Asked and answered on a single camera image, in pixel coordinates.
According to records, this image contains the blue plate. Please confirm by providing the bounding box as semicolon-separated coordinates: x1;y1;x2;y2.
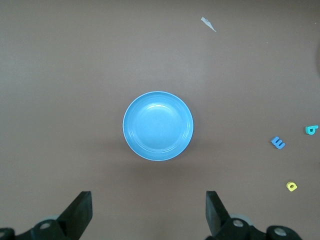
122;91;195;162

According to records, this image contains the white paper scrap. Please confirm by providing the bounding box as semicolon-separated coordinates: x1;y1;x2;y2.
200;16;217;33

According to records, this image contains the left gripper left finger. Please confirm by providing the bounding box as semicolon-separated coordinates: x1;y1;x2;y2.
0;191;93;240

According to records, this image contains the blue letter m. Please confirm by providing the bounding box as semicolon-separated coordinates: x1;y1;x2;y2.
270;136;287;150

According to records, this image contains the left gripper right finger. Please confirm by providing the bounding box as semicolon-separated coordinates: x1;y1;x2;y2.
205;190;304;240

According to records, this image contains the brown table cover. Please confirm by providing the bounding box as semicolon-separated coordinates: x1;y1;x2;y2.
0;0;320;240

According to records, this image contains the teal letter q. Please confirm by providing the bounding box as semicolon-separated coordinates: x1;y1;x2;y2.
305;124;320;136

